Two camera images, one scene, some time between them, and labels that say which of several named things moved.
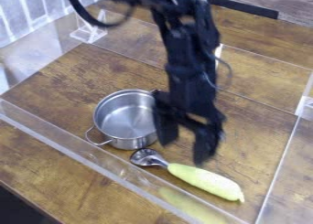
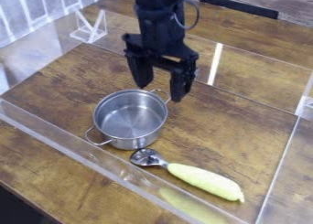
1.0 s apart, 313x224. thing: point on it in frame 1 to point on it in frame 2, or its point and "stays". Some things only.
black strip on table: [225, 3] stays
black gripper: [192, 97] to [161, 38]
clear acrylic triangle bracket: [89, 31] stays
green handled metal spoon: [197, 176] stays
